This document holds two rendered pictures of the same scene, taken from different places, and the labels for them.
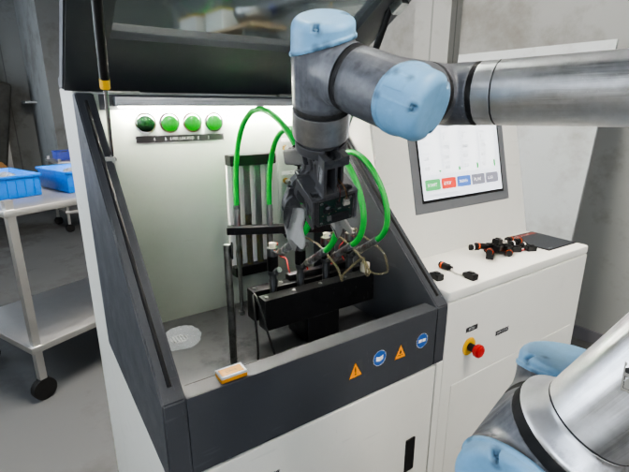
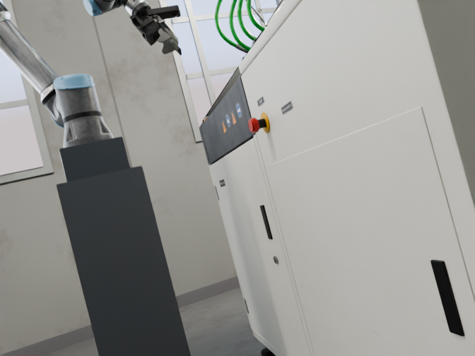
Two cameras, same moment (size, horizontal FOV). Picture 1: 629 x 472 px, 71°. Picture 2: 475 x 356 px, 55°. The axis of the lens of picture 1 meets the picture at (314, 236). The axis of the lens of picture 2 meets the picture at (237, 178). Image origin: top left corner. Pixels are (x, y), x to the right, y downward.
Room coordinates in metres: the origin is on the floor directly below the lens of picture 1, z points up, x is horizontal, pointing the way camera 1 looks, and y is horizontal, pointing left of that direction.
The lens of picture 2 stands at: (1.32, -1.49, 0.66)
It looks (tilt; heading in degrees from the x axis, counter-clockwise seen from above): 2 degrees up; 109
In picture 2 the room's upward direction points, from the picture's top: 15 degrees counter-clockwise
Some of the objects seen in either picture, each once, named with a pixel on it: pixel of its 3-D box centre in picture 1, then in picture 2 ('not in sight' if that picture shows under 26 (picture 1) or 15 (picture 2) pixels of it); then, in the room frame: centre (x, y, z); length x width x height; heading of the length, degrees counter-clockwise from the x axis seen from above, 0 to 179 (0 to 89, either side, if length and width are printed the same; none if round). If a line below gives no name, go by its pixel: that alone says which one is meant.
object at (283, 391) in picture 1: (329, 374); (227, 128); (0.82, -0.03, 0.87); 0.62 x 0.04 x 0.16; 124
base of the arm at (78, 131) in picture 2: not in sight; (86, 132); (0.47, -0.31, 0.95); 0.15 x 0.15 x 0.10
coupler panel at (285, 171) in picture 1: (299, 178); not in sight; (1.37, 0.05, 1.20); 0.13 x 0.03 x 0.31; 124
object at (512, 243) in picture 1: (503, 244); not in sight; (1.30, -0.59, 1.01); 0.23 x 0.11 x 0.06; 124
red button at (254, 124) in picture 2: (475, 349); (258, 124); (1.03, -0.43, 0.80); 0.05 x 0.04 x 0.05; 124
